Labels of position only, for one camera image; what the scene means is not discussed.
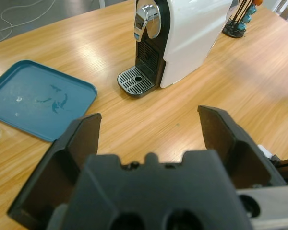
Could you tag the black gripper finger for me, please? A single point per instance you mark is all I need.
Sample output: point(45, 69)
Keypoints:
point(62, 153)
point(237, 148)

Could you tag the orange coffee capsule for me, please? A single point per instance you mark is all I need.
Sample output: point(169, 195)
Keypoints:
point(257, 2)

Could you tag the white capsule coffee machine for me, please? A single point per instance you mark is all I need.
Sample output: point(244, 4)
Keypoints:
point(189, 36)

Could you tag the blue coffee capsule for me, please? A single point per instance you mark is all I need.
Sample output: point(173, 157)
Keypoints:
point(252, 9)
point(248, 18)
point(242, 26)

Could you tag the teal plastic tray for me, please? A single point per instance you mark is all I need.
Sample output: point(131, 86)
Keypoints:
point(26, 95)

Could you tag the black capsule holder with rods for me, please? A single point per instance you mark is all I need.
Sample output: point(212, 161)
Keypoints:
point(234, 31)

